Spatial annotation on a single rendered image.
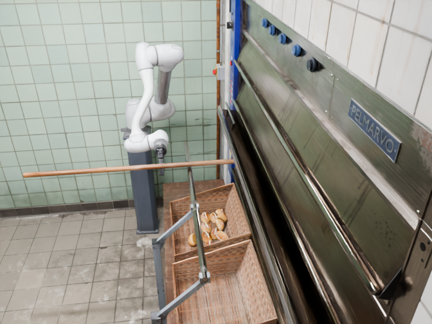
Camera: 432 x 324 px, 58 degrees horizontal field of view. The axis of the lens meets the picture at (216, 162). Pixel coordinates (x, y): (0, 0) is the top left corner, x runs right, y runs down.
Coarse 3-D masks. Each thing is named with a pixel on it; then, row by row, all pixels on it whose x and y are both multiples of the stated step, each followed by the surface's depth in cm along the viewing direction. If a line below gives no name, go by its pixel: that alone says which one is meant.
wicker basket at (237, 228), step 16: (208, 192) 280; (224, 192) 282; (224, 208) 289; (240, 208) 257; (192, 224) 280; (224, 224) 280; (240, 224) 252; (224, 240) 233; (240, 240) 235; (176, 256) 234; (192, 256) 236
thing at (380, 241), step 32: (256, 64) 202; (256, 96) 185; (288, 96) 156; (288, 128) 150; (320, 128) 127; (320, 160) 123; (320, 192) 118; (352, 192) 104; (352, 224) 101; (384, 224) 90; (352, 256) 95; (384, 256) 88; (384, 288) 86
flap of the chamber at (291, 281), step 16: (224, 112) 248; (224, 128) 228; (240, 128) 231; (240, 144) 213; (256, 160) 200; (240, 176) 184; (256, 176) 185; (256, 192) 173; (272, 192) 175; (272, 208) 164; (256, 224) 155; (272, 224) 155; (272, 240) 146; (288, 240) 148; (288, 256) 140; (272, 272) 134; (288, 272) 133; (304, 272) 134; (304, 288) 128; (304, 304) 122; (320, 304) 123; (288, 320) 118; (304, 320) 116; (320, 320) 117
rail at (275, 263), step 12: (228, 132) 218; (240, 168) 185; (252, 192) 169; (252, 204) 162; (264, 228) 148; (264, 240) 144; (276, 264) 132; (276, 276) 130; (288, 288) 124; (288, 300) 120
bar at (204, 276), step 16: (192, 176) 228; (192, 192) 213; (192, 208) 202; (176, 224) 208; (160, 240) 212; (160, 256) 216; (160, 272) 222; (208, 272) 164; (160, 288) 229; (192, 288) 165; (160, 304) 236; (176, 304) 168; (160, 320) 171
